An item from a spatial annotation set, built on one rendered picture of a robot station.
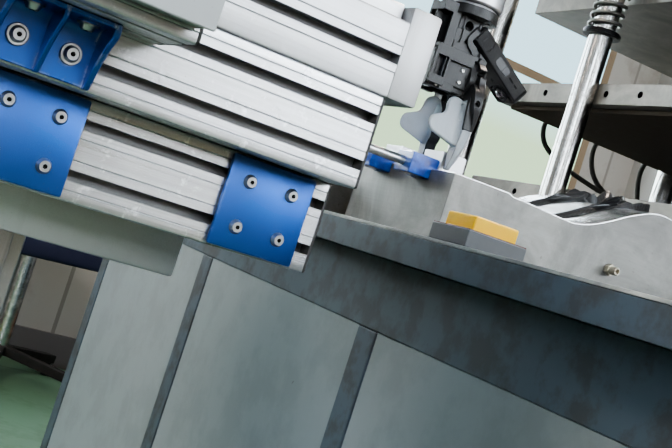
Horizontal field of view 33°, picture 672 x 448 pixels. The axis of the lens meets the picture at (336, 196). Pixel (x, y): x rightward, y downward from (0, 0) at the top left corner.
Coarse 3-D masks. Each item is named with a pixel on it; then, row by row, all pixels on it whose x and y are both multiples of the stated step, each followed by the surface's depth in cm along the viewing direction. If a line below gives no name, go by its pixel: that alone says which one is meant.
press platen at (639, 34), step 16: (544, 0) 290; (560, 0) 283; (576, 0) 277; (592, 0) 271; (640, 0) 255; (656, 0) 250; (544, 16) 292; (560, 16) 287; (576, 16) 282; (640, 16) 264; (656, 16) 260; (576, 32) 297; (624, 32) 282; (640, 32) 277; (656, 32) 273; (624, 48) 298; (640, 48) 292; (656, 48) 287; (656, 64) 304
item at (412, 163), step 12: (372, 144) 142; (384, 156) 143; (396, 156) 144; (408, 156) 144; (420, 156) 143; (432, 156) 147; (444, 156) 144; (396, 168) 146; (408, 168) 143; (420, 168) 143; (432, 168) 144; (456, 168) 145
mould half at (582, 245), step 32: (352, 192) 162; (384, 192) 153; (416, 192) 146; (448, 192) 139; (480, 192) 140; (384, 224) 150; (416, 224) 143; (512, 224) 143; (544, 224) 145; (576, 224) 147; (608, 224) 149; (640, 224) 152; (544, 256) 145; (576, 256) 148; (608, 256) 150; (640, 256) 152; (640, 288) 153
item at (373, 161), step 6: (396, 150) 155; (414, 150) 155; (372, 156) 153; (378, 156) 153; (366, 162) 153; (372, 162) 153; (378, 162) 153; (384, 162) 153; (390, 162) 154; (372, 168) 156; (378, 168) 153; (384, 168) 154; (390, 168) 154
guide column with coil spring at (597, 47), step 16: (624, 0) 254; (608, 16) 253; (592, 48) 253; (608, 48) 253; (592, 64) 252; (576, 80) 254; (592, 80) 252; (576, 96) 252; (592, 96) 253; (576, 112) 252; (560, 128) 254; (576, 128) 252; (560, 144) 252; (576, 144) 252; (560, 160) 251; (544, 176) 254; (560, 176) 251; (544, 192) 252; (560, 192) 251
